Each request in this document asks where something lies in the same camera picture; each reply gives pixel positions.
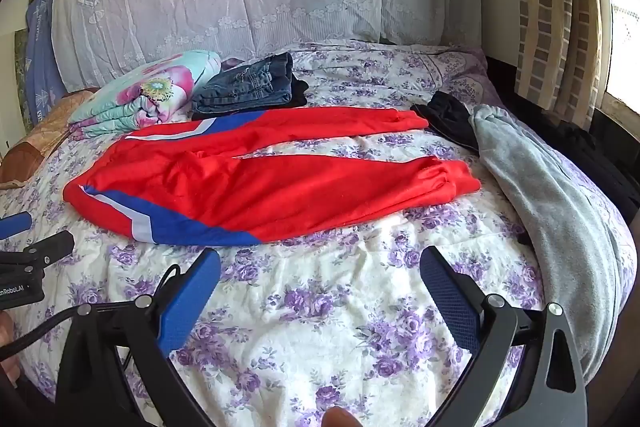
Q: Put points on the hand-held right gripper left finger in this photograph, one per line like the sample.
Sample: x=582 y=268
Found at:
x=190 y=302

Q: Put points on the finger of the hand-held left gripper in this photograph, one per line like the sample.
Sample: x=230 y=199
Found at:
x=15 y=226
x=50 y=244

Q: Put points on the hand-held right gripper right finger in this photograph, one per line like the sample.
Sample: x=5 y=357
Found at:
x=450 y=302

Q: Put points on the red pants with blue stripes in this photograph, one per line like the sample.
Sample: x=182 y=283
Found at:
x=275 y=187

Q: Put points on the person's left hand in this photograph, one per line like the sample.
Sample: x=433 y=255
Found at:
x=7 y=347

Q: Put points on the person's right hand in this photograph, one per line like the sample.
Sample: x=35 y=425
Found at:
x=340 y=418

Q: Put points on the brown pillow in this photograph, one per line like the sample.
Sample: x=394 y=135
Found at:
x=35 y=142

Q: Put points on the purple floral bed sheet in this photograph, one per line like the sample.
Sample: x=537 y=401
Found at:
x=325 y=307

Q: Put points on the grey towel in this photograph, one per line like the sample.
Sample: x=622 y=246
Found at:
x=550 y=207

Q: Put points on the blue hanging cloth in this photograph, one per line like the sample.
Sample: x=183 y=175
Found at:
x=42 y=57

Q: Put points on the folded pink floral blanket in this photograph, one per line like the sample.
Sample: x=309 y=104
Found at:
x=140 y=97

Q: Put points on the crumpled black garment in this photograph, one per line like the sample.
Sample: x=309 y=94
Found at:
x=450 y=117

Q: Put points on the dark cloth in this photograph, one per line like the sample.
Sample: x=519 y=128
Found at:
x=600 y=152

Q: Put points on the folded blue jeans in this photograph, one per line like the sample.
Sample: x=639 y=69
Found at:
x=240 y=87

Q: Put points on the beige checked curtain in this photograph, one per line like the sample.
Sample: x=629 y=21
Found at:
x=550 y=7

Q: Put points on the window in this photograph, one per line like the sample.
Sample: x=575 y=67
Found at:
x=622 y=32

